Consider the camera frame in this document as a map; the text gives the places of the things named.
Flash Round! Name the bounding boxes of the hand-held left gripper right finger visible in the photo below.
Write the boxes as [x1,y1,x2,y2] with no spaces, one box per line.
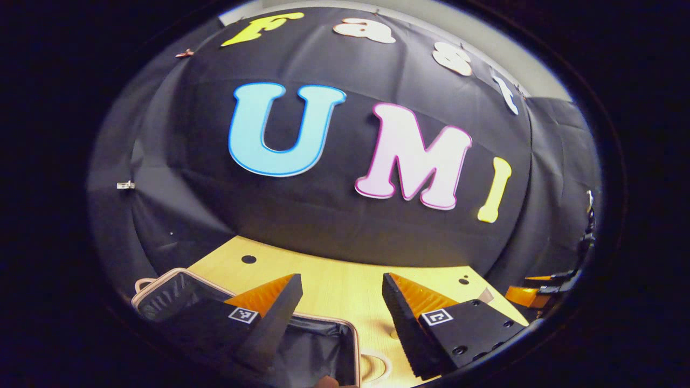
[382,272,532,378]

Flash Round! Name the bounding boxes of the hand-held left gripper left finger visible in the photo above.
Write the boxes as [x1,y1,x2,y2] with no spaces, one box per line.
[162,273,303,372]

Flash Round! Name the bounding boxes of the pink quilted suitcase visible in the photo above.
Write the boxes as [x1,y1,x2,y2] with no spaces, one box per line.
[132,268,391,388]

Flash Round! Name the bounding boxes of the black backdrop cloth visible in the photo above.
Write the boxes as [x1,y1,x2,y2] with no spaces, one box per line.
[86,5,602,324]

